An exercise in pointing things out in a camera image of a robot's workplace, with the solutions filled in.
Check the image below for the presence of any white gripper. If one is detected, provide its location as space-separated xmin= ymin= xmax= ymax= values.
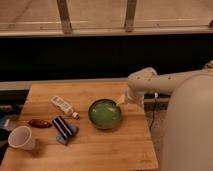
xmin=116 ymin=87 xmax=146 ymax=106

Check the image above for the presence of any green ceramic bowl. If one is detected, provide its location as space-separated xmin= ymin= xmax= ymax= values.
xmin=88 ymin=99 xmax=122 ymax=129

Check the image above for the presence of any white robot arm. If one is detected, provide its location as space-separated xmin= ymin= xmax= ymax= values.
xmin=117 ymin=60 xmax=213 ymax=171

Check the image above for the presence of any white plastic bottle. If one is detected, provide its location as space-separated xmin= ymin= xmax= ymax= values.
xmin=51 ymin=96 xmax=80 ymax=119

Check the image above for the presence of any black white striped box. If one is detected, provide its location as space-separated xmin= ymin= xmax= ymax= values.
xmin=52 ymin=116 xmax=71 ymax=138

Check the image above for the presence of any dark red oval object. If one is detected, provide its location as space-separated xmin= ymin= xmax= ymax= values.
xmin=28 ymin=119 xmax=52 ymax=128

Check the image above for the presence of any white paper cup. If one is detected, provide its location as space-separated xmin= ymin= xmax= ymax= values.
xmin=8 ymin=126 xmax=36 ymax=150

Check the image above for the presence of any black cable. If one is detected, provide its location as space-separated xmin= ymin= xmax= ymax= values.
xmin=148 ymin=93 xmax=160 ymax=132

